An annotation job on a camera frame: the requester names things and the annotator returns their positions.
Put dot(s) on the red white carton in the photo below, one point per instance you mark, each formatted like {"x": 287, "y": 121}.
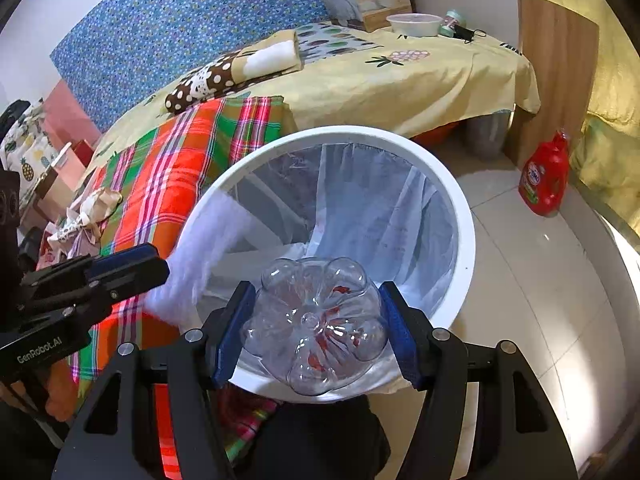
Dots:
{"x": 65, "y": 232}

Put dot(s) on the small green jar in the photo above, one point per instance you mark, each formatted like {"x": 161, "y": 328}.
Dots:
{"x": 450, "y": 22}

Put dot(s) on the clear plastic bottle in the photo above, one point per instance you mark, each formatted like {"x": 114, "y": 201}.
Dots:
{"x": 310, "y": 310}

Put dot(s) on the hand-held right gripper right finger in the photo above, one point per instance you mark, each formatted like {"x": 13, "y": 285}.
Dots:
{"x": 400, "y": 330}

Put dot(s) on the fruit print pillow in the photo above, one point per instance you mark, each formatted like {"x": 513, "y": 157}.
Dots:
{"x": 335, "y": 40}

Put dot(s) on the black face mask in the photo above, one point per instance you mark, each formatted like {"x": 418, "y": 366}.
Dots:
{"x": 467, "y": 35}

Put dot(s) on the red green plaid blanket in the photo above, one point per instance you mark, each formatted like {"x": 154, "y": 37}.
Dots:
{"x": 175, "y": 160}

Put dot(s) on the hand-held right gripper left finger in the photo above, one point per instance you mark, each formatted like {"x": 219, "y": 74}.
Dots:
{"x": 232, "y": 330}

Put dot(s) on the yellow curtain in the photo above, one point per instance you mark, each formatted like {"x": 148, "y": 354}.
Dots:
{"x": 615, "y": 85}

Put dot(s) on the grey bucket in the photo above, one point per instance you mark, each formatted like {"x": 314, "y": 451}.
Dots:
{"x": 487, "y": 132}

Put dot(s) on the wooden bed board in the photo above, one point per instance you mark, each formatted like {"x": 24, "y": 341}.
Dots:
{"x": 555, "y": 60}

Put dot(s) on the yellow pineapple print bedsheet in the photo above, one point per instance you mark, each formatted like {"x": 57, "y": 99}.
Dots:
{"x": 400, "y": 90}

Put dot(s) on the white plastic bowl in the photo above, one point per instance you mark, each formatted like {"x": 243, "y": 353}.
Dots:
{"x": 415, "y": 25}

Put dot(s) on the brown polka dot pillow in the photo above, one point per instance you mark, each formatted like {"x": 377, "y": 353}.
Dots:
{"x": 210, "y": 80}

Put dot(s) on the white round trash bin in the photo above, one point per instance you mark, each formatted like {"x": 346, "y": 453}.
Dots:
{"x": 467, "y": 260}

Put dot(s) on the red detergent bottle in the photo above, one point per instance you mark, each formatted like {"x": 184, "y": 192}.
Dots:
{"x": 545, "y": 180}

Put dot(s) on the pineapple print fabric bag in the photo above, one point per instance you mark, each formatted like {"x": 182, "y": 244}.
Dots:
{"x": 30, "y": 155}

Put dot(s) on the black clothing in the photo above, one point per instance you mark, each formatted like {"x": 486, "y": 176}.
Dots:
{"x": 12, "y": 115}

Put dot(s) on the orange basin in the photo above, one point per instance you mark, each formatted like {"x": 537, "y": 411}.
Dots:
{"x": 435, "y": 134}

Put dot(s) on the blue floral headboard cover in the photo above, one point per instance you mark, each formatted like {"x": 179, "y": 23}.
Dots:
{"x": 175, "y": 25}

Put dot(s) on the pink board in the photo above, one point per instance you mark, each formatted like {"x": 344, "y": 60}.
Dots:
{"x": 65, "y": 105}

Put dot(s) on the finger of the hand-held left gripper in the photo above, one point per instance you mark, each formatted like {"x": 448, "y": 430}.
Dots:
{"x": 130, "y": 252}
{"x": 140, "y": 275}

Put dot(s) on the person's dark trousers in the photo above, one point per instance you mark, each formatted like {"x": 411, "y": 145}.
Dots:
{"x": 320, "y": 440}

